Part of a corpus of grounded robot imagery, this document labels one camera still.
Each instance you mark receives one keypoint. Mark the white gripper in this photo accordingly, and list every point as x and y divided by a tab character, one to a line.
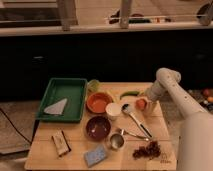
150	106

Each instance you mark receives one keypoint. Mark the orange apple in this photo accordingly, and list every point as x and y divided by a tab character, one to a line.
141	104

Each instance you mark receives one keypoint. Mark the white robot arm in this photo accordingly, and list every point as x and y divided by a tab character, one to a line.
195	151

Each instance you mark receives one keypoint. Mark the orange red bowl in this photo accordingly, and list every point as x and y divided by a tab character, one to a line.
97	102

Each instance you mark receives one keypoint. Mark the dark maroon bowl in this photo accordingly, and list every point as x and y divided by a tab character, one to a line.
98	128

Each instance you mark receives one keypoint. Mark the green chili pepper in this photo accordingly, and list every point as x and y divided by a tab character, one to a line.
129	93

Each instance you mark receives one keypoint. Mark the white paper cup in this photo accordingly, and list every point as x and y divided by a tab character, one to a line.
113	110

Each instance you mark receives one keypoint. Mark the bunch of red grapes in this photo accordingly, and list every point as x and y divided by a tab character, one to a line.
152	150

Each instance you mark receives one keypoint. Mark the yellow banana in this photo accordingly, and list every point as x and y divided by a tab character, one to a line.
112	96

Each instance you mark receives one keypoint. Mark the metal measuring cup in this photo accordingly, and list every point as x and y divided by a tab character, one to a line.
116	140

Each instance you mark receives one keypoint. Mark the small green cup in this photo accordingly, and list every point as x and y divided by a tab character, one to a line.
93	85

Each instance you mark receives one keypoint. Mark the blue sponge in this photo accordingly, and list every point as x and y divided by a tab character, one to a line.
95	156

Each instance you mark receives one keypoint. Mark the green plastic tray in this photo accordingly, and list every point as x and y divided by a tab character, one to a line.
74	90

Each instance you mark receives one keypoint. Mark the grey triangular cloth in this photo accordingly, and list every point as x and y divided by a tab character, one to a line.
56	108

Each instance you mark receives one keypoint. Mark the wooden block brush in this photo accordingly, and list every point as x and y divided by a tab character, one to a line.
60	143

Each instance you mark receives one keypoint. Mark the black handled metal spoon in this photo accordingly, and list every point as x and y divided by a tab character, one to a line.
127	109

